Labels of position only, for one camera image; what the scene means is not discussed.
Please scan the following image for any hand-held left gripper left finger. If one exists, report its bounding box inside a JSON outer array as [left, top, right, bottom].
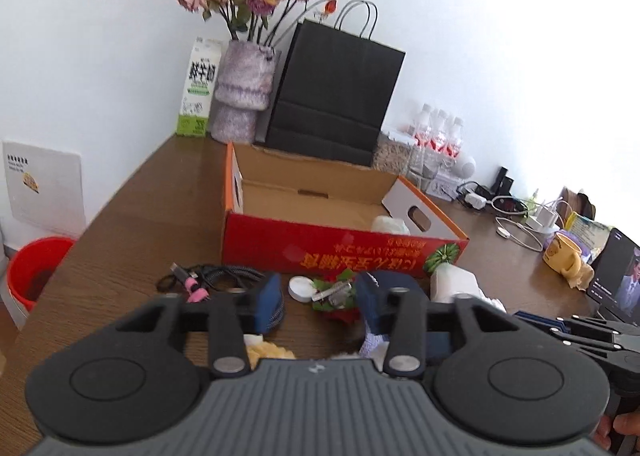
[[116, 273, 285, 380]]

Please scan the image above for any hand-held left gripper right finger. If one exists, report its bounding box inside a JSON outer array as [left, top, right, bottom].
[[354, 272, 518, 381]]

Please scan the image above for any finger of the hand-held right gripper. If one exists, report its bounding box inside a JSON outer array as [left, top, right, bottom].
[[567, 316, 640, 343], [515, 310, 640, 373]]

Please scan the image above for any red flower brooch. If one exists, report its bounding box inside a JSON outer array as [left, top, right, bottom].
[[310, 270, 363, 325]]

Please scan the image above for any white plastic lid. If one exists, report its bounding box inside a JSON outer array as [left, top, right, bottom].
[[288, 276, 322, 303]]

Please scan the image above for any navy glasses case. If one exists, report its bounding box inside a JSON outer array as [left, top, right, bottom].
[[367, 270, 458, 363]]

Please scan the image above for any purple knit cloth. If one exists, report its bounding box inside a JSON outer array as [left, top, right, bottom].
[[359, 321, 394, 363]]

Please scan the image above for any white alpaca plush toy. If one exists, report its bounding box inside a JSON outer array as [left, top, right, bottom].
[[244, 333, 297, 368]]

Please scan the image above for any black braided cable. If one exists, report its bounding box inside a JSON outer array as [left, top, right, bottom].
[[156, 262, 287, 334]]

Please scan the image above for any red cardboard box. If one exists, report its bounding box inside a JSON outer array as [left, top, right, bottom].
[[221, 142, 470, 278]]

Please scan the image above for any white translucent box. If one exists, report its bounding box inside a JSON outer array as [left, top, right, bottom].
[[429, 263, 485, 305]]

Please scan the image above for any person's right hand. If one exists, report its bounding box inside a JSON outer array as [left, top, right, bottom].
[[594, 412, 640, 453]]

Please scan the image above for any black tablet screen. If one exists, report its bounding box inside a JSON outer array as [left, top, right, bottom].
[[586, 228, 640, 325]]

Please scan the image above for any yellow mug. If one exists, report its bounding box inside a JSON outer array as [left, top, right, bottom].
[[542, 231, 586, 283]]

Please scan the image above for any crumpled white tissue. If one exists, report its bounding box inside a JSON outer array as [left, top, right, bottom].
[[371, 216, 409, 236]]

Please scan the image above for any yellow green pouch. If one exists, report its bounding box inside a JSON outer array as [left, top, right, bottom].
[[565, 211, 612, 258]]

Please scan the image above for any white plug charger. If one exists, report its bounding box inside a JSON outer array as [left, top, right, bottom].
[[529, 205, 561, 233]]

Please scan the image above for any brown leather bag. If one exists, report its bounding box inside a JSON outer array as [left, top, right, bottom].
[[560, 187, 597, 222]]

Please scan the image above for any white patterned tin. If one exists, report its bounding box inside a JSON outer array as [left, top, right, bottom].
[[430, 176, 463, 200]]

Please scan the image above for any black upright device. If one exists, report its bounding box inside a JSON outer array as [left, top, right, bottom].
[[492, 166, 515, 195]]

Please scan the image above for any clear glass cup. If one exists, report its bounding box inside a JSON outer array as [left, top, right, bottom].
[[407, 143, 441, 192]]

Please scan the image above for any clear sunflower seed jar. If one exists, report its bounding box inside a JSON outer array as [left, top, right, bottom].
[[372, 128, 416, 175]]

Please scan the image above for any black paper bag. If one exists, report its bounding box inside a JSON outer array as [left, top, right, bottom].
[[264, 0, 407, 168]]

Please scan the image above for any white green milk carton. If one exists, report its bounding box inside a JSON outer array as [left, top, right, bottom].
[[176, 37, 224, 138]]

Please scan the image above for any red plastic bucket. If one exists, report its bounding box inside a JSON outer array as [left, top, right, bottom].
[[6, 237, 76, 313]]

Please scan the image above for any coiled black red cable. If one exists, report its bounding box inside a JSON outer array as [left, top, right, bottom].
[[492, 194, 529, 218]]

